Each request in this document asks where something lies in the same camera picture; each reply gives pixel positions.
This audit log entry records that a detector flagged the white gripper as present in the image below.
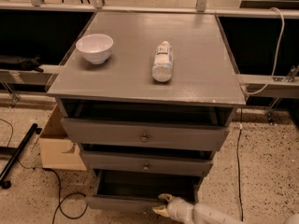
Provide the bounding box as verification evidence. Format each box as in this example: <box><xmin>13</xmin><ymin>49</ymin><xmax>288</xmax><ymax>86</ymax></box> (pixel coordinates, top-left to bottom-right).
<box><xmin>152</xmin><ymin>193</ymin><xmax>196</xmax><ymax>224</ymax></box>

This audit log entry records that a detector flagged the grey bottom drawer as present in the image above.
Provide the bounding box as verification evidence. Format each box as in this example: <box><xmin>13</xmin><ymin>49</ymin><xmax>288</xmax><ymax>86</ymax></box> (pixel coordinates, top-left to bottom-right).
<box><xmin>86</xmin><ymin>170</ymin><xmax>202</xmax><ymax>213</ymax></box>

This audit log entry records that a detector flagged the grey drawer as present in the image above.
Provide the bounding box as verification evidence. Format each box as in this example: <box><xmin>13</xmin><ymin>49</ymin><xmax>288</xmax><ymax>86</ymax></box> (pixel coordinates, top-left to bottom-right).
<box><xmin>81</xmin><ymin>151</ymin><xmax>213</xmax><ymax>176</ymax></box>
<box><xmin>61</xmin><ymin>118</ymin><xmax>229</xmax><ymax>151</ymax></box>
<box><xmin>86</xmin><ymin>170</ymin><xmax>202</xmax><ymax>213</ymax></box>

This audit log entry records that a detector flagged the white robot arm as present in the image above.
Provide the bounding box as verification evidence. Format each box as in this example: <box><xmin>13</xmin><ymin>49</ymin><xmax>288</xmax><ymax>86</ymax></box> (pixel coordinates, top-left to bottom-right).
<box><xmin>152</xmin><ymin>193</ymin><xmax>244</xmax><ymax>224</ymax></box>

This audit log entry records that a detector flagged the grey middle drawer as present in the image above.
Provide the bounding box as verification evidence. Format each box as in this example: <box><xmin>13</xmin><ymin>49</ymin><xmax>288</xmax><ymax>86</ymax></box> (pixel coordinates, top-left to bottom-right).
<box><xmin>81</xmin><ymin>151</ymin><xmax>213</xmax><ymax>176</ymax></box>

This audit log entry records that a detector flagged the grey top drawer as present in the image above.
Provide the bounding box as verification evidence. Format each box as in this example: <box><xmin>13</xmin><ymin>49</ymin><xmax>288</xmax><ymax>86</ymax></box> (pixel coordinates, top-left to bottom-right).
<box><xmin>61</xmin><ymin>118</ymin><xmax>229</xmax><ymax>151</ymax></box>

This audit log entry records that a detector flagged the grey drawer cabinet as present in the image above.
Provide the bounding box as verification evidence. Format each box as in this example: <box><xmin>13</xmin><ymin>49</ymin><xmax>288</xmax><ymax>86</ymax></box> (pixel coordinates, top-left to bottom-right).
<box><xmin>46</xmin><ymin>10</ymin><xmax>248</xmax><ymax>196</ymax></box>

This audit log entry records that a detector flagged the cardboard box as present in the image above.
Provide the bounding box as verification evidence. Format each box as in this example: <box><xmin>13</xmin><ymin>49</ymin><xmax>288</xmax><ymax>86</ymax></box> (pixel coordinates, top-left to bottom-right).
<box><xmin>38</xmin><ymin>106</ymin><xmax>87</xmax><ymax>171</ymax></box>

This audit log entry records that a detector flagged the white plastic bottle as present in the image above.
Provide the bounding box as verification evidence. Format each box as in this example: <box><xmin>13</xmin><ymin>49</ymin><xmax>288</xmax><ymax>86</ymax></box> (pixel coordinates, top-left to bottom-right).
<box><xmin>152</xmin><ymin>41</ymin><xmax>173</xmax><ymax>82</ymax></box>

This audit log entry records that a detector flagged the black metal stand bar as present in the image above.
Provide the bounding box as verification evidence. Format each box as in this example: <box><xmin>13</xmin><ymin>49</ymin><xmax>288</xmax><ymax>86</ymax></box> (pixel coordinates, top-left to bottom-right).
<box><xmin>0</xmin><ymin>123</ymin><xmax>41</xmax><ymax>189</ymax></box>

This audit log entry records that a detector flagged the white ceramic bowl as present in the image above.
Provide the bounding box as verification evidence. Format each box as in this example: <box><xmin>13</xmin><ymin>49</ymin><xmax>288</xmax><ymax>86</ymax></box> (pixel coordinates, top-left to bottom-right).
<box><xmin>76</xmin><ymin>34</ymin><xmax>114</xmax><ymax>64</ymax></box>

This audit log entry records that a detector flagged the black cloth bundle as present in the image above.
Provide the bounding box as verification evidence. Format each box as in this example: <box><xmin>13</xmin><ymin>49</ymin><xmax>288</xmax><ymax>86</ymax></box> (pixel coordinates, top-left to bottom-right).
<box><xmin>0</xmin><ymin>55</ymin><xmax>44</xmax><ymax>73</ymax></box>

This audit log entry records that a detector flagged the black floor cable right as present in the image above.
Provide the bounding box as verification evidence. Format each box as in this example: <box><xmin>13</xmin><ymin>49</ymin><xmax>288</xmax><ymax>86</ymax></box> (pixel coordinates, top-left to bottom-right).
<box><xmin>236</xmin><ymin>107</ymin><xmax>244</xmax><ymax>222</ymax></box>

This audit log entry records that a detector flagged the white hanging cable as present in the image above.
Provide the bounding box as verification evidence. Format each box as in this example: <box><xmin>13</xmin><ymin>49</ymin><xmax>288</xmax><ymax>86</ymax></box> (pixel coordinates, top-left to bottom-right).
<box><xmin>241</xmin><ymin>7</ymin><xmax>286</xmax><ymax>96</ymax></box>

